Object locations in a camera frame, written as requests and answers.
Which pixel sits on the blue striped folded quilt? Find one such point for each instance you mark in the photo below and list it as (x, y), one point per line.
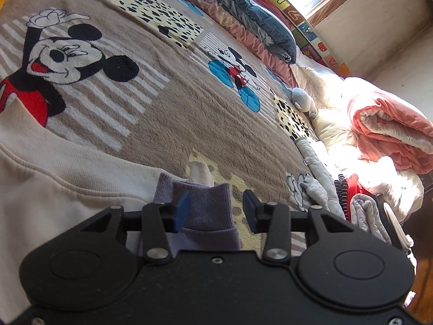
(267, 23)

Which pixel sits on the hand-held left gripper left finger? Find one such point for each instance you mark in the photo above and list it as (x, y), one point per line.
(182, 210)

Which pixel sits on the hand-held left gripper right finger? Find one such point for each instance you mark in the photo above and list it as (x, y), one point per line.
(251, 210)

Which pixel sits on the grey plush toy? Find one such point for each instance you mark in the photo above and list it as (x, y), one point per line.
(301, 98)

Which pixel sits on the red garment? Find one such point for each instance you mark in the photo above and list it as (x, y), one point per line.
(353, 184)

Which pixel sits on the black white striped garment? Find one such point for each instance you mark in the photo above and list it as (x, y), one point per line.
(341, 189)

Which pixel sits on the colourful picture headboard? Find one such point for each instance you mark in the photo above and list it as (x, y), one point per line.
(297, 17)

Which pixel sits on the dark wooden bed board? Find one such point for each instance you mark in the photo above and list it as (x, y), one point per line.
(423, 243)

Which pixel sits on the cream and lilac sweatshirt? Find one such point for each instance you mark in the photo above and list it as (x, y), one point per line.
(50, 182)

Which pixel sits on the cartoon mouse printed blanket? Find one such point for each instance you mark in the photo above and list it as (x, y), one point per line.
(176, 108)

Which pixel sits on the lilac print quilted garment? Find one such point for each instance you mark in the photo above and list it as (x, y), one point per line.
(365, 213)

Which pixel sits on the orange rolled quilt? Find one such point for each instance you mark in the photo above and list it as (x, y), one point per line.
(389, 132)

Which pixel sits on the pale quilted jacket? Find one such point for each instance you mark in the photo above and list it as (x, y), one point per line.
(318, 169)

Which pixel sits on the white comforter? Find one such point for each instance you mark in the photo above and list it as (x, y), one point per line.
(338, 135)

